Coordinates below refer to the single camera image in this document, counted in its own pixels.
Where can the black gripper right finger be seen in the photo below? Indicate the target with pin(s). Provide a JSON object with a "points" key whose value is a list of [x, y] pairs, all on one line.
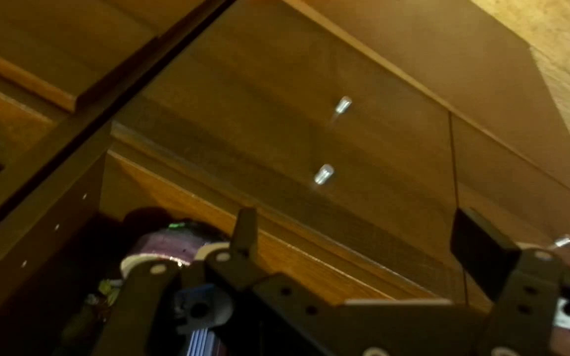
{"points": [[530, 288]]}

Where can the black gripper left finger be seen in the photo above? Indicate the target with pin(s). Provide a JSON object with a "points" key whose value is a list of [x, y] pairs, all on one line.
{"points": [[168, 302]]}

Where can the brown wooden shelf cabinet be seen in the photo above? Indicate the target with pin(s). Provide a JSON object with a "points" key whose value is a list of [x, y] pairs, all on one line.
{"points": [[267, 99]]}

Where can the silver cabinet knob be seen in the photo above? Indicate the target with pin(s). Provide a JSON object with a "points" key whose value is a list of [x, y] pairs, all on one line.
{"points": [[324, 172], [563, 241], [344, 103]]}

